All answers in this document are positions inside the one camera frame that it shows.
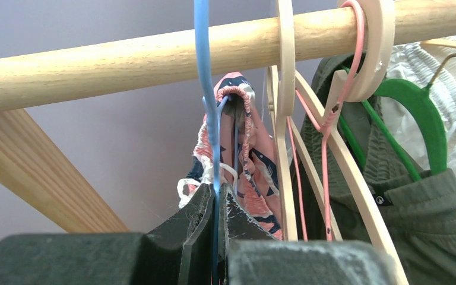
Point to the pink patterned shorts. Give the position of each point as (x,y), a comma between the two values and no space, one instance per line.
(247,153)

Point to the dark green shorts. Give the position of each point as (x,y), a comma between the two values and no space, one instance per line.
(420,216)

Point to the beige wooden hanger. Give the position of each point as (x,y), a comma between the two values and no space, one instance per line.
(281,99)
(378,41)

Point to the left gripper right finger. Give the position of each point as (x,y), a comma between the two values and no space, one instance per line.
(251,255)

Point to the wooden clothes rack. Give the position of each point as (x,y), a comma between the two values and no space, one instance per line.
(32,166)

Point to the white shorts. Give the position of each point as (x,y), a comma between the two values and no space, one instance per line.
(417,63)

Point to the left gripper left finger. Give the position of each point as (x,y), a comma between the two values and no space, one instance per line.
(178,251)

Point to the blue wire hanger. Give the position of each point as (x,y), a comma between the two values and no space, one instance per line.
(202,47)

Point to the pink wire hanger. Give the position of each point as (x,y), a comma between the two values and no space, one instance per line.
(331,113)

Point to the rear beige wooden hanger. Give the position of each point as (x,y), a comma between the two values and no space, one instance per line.
(378,41)

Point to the front beige wooden hanger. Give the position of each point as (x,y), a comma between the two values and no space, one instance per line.
(281,99)

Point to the green plastic hanger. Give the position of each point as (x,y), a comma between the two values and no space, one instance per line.
(424,118)

